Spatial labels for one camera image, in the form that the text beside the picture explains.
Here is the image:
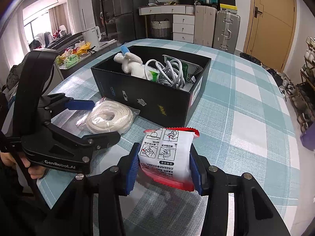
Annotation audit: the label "small green white packet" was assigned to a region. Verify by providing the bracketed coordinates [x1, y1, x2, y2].
[144, 69, 159, 82]

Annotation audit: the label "wooden shoe rack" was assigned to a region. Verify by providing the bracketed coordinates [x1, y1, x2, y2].
[285, 37, 315, 133]

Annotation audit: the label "yellow plastic bag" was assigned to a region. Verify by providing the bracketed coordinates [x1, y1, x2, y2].
[74, 42, 95, 56]

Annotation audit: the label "pile of loose shoes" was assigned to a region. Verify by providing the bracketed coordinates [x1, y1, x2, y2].
[264, 67, 296, 96]

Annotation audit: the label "zip bag of cord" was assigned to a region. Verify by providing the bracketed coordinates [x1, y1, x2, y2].
[76, 98, 140, 136]

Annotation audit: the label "silver suitcase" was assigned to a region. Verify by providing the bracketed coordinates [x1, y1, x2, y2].
[213, 10, 241, 54]

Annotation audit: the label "woven laundry basket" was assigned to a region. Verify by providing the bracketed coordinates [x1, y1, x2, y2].
[151, 19, 172, 39]

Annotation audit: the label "purple bag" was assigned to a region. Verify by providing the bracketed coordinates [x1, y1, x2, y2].
[300, 126, 315, 148]

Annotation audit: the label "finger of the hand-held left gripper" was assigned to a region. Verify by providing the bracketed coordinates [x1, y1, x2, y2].
[46, 122, 121, 154]
[42, 93, 96, 115]

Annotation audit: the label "beige suitcase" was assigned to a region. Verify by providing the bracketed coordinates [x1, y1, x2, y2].
[194, 4, 218, 48]

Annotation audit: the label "grey fridge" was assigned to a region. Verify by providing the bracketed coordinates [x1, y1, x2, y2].
[112, 0, 149, 44]

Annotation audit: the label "teal checked tablecloth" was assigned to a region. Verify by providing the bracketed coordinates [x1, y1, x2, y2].
[37, 39, 304, 236]

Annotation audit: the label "white electric kettle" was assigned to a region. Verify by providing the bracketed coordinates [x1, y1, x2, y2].
[82, 26, 102, 49]

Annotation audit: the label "person's left hand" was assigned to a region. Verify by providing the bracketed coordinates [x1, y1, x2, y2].
[0, 152, 49, 180]

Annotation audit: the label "trash bin with black liner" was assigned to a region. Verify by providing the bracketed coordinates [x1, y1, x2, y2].
[240, 52, 263, 66]

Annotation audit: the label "black cardboard box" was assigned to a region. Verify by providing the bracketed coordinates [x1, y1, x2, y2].
[91, 45, 212, 128]

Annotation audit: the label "pile of clothes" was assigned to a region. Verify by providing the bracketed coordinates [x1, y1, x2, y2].
[28, 26, 74, 50]

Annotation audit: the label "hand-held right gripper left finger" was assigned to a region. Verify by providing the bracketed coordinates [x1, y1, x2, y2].
[42, 143, 141, 236]

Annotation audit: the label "wooden door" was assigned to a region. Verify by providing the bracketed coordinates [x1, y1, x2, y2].
[244, 0, 297, 65]

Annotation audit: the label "red white packet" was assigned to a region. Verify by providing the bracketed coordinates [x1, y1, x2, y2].
[138, 127, 200, 192]

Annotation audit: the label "rows of racked shoes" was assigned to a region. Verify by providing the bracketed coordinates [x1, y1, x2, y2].
[279, 36, 315, 132]

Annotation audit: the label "grey side cabinet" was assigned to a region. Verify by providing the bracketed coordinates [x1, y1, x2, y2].
[47, 41, 119, 79]

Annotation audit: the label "beige curtain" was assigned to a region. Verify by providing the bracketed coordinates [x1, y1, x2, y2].
[48, 4, 68, 34]

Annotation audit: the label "person's left forearm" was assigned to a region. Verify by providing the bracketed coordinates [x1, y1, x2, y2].
[0, 166, 48, 236]

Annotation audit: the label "black yellow shoe box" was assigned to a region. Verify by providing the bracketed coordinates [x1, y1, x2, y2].
[220, 4, 238, 14]

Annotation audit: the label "white cable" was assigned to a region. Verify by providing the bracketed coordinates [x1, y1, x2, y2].
[145, 58, 188, 89]

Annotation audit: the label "white plush toy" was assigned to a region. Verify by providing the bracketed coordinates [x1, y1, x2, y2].
[114, 45, 148, 79]

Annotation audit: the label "white desk with drawers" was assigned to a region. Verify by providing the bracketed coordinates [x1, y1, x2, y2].
[138, 4, 196, 44]

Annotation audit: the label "dark glass cabinet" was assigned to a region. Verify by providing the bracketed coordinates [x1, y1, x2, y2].
[90, 0, 116, 42]

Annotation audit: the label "green snack packets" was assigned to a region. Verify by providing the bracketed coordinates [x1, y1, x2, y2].
[55, 54, 81, 68]

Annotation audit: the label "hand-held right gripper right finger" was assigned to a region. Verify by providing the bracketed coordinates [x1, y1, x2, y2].
[188, 146, 291, 236]

